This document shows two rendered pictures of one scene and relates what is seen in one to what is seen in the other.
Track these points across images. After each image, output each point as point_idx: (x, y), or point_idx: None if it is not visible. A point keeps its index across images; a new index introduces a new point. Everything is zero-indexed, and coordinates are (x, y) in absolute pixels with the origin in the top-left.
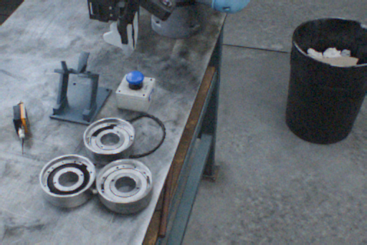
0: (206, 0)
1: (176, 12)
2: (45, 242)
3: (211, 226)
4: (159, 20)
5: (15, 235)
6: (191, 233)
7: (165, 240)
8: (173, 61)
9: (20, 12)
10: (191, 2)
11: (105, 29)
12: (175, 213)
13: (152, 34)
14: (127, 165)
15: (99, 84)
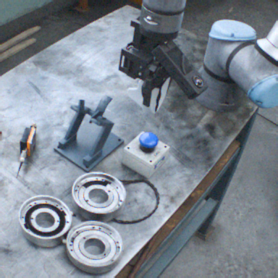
0: (243, 87)
1: (216, 85)
2: (6, 267)
3: (185, 276)
4: None
5: None
6: (165, 277)
7: (140, 276)
8: (198, 132)
9: (75, 35)
10: (232, 81)
11: None
12: (158, 256)
13: None
14: (104, 229)
15: (114, 131)
